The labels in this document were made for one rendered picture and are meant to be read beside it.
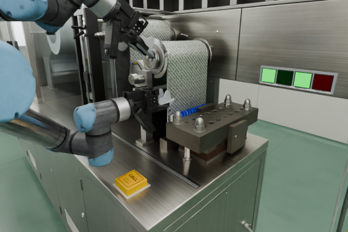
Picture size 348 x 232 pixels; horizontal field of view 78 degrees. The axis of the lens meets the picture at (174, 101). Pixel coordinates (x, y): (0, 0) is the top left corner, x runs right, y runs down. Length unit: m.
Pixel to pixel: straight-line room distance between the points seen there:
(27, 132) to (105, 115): 0.19
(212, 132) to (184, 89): 0.23
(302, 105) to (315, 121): 0.26
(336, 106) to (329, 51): 2.48
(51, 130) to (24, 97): 0.29
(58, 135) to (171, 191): 0.36
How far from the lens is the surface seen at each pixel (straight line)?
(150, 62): 0.83
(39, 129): 0.65
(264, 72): 0.92
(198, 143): 0.70
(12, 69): 0.39
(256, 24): 0.95
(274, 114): 3.56
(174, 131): 0.76
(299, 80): 0.89
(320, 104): 3.34
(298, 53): 0.89
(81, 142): 0.70
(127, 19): 0.73
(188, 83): 0.89
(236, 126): 0.83
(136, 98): 0.71
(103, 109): 0.64
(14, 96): 0.38
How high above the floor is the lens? 1.34
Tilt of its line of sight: 17 degrees down
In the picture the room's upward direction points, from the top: straight up
